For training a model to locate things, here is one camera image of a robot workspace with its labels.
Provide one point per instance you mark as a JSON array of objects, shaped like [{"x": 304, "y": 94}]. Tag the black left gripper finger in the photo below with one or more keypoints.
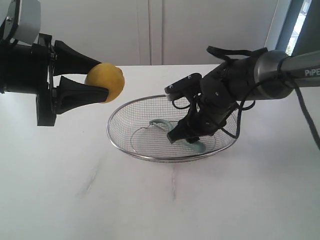
[
  {"x": 71, "y": 94},
  {"x": 69, "y": 61}
]

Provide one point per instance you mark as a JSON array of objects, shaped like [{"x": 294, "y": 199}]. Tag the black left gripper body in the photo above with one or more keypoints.
[{"x": 29, "y": 70}]

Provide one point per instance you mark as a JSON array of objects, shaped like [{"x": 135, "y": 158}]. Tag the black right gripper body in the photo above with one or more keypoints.
[{"x": 215, "y": 103}]

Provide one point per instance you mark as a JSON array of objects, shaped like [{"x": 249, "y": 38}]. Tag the teal handled peeler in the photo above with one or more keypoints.
[{"x": 198, "y": 147}]

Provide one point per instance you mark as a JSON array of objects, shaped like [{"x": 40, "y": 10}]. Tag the yellow lemon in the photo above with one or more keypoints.
[{"x": 108, "y": 76}]

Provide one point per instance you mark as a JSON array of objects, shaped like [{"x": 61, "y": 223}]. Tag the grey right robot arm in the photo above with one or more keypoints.
[{"x": 243, "y": 76}]

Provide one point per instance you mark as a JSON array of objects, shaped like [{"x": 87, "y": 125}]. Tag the steel wire mesh basket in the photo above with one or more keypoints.
[{"x": 139, "y": 129}]

